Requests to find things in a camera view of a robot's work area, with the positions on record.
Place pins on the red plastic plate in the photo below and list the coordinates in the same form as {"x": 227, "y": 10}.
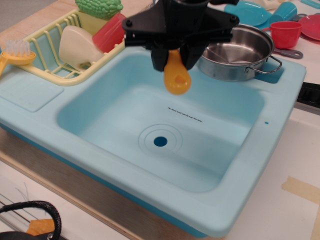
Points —
{"x": 310, "y": 26}

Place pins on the red cup with handle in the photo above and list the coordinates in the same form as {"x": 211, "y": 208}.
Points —
{"x": 285, "y": 34}

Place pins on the blue plastic cup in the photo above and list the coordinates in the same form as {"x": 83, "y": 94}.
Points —
{"x": 286, "y": 11}

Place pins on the blue plastic plate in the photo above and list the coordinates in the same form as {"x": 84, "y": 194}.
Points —
{"x": 249, "y": 13}

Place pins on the stainless steel pot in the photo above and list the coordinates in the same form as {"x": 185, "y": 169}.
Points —
{"x": 248, "y": 54}

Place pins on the cream toy item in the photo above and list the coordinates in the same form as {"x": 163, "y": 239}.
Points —
{"x": 269, "y": 4}

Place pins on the beige masking tape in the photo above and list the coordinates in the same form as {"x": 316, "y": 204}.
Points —
{"x": 302, "y": 189}

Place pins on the grey toy utensil handle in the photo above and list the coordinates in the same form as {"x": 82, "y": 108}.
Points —
{"x": 291, "y": 53}

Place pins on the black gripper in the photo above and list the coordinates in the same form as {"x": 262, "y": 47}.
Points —
{"x": 173, "y": 24}

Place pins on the yellow handled toy knife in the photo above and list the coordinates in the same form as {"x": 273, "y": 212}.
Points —
{"x": 177, "y": 80}

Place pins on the green toy vegetable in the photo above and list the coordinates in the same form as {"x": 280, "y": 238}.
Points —
{"x": 101, "y": 9}

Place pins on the orange tape piece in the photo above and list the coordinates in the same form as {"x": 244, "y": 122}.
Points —
{"x": 40, "y": 226}

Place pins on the light blue toy sink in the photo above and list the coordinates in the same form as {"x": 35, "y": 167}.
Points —
{"x": 193, "y": 158}

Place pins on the yellow dish brush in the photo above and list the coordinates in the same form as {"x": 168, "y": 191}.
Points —
{"x": 18, "y": 53}

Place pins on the red plastic cup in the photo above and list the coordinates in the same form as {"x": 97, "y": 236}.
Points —
{"x": 110, "y": 34}

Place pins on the yellow dish rack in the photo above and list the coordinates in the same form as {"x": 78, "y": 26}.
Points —
{"x": 45, "y": 42}

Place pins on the cream plastic dish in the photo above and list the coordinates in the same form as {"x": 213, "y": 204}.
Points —
{"x": 77, "y": 48}

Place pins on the black bracket at right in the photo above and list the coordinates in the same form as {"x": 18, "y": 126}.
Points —
{"x": 309, "y": 95}

